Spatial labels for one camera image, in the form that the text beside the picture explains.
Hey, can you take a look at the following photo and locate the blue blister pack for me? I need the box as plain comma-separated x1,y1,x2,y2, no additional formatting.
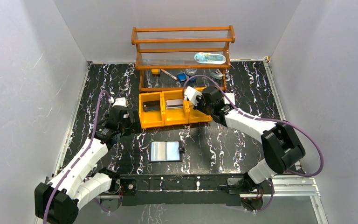
194,52,227,64

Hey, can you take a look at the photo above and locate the aluminium frame rail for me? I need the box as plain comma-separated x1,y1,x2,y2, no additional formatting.
34,176,330,224

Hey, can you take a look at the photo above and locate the orange wooden shelf rack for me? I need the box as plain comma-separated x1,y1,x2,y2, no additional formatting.
131,25,235,92

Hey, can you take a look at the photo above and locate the round tape tin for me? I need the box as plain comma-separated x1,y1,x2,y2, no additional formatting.
185,69,197,77

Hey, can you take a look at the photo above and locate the middle yellow plastic bin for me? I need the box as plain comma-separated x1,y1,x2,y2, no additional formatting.
161,90,188,126

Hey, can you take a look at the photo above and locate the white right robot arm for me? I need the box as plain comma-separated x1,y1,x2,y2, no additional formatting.
184,86,306,193

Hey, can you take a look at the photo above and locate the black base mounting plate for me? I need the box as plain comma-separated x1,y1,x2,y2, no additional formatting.
91,174,264,207

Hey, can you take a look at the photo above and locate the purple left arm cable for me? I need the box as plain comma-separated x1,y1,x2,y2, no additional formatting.
42,90,112,224

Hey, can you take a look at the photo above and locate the black cards stack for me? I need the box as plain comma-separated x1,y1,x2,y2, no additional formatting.
143,100,160,112

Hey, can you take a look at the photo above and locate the grey stapler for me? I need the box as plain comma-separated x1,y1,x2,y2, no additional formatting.
210,69,223,80

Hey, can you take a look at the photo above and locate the black leather card holder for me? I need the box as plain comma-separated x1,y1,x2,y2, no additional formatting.
149,141,185,162

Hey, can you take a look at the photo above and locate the yellow plastic bin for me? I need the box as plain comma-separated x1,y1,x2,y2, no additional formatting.
161,90,188,126
186,101,213,124
138,92,164,129

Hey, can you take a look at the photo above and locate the white small box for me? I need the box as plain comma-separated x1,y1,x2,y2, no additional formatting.
223,93,235,105

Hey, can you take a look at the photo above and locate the left yellow plastic bin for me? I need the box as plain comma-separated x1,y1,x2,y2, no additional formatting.
138,92,164,129

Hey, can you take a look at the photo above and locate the silver cards stack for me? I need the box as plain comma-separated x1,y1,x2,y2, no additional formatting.
165,99,183,110

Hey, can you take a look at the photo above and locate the red white marker pen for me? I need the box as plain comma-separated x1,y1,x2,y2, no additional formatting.
160,69,178,81

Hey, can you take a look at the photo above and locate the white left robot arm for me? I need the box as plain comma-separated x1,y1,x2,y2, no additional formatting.
34,98,141,224

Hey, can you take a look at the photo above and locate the right yellow plastic bin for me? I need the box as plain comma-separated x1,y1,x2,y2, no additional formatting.
186,101,213,124

